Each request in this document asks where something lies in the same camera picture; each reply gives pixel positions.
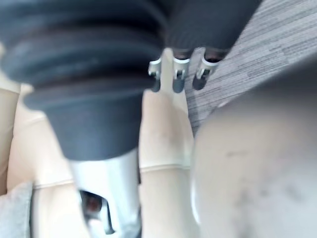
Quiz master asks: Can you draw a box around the beige leather sofa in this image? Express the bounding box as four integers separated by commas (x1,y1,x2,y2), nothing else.
0,41,198,238

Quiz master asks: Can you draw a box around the silver robot leg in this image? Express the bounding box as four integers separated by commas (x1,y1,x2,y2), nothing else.
192,71,317,238

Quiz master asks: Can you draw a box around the grey fabric cushion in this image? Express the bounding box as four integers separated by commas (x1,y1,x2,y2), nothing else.
0,181,35,238

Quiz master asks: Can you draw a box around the right robot hand black cloth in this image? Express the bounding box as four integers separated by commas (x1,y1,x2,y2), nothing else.
0,0,263,238

